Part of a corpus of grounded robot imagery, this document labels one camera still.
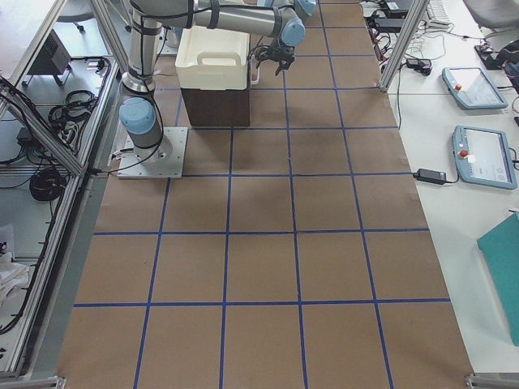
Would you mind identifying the aluminium frame post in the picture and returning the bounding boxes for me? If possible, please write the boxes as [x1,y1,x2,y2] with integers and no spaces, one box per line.
[379,0,429,92]

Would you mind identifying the wooden drawer with white handle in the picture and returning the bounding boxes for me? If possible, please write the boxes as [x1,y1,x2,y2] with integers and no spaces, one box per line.
[250,54,260,85]

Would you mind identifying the brown paper mat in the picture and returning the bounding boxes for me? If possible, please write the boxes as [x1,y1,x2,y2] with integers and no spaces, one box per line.
[58,1,471,388]

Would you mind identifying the coiled black cable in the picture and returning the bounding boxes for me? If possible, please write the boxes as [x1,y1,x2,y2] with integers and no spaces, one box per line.
[28,168,66,203]

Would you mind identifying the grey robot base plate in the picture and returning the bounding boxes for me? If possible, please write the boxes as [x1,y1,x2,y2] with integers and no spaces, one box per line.
[115,127,188,179]

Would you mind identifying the white plastic storage bin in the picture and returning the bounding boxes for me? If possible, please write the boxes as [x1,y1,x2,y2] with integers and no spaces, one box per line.
[175,26,250,90]

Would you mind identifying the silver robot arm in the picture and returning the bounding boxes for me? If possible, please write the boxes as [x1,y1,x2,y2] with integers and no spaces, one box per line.
[118,1,315,163]

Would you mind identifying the black equipment box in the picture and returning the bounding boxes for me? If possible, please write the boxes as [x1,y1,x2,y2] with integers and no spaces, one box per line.
[22,29,71,86]

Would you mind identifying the lower teach pendant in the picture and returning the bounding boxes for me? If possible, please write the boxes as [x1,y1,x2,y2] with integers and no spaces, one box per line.
[452,125,517,190]

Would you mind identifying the teach pendant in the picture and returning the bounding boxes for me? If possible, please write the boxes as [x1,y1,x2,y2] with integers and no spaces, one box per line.
[452,125,517,190]
[442,67,508,110]

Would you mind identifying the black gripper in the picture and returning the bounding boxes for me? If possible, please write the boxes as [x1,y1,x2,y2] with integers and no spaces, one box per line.
[253,45,294,76]

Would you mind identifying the upper teach pendant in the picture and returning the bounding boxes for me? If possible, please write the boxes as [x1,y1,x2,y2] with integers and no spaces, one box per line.
[442,67,508,110]

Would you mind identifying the black power adapter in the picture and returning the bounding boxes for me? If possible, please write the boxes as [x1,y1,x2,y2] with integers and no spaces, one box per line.
[413,169,447,185]

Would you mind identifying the dark wooden drawer cabinet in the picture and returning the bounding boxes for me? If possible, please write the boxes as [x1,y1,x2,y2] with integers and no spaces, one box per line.
[180,55,251,127]

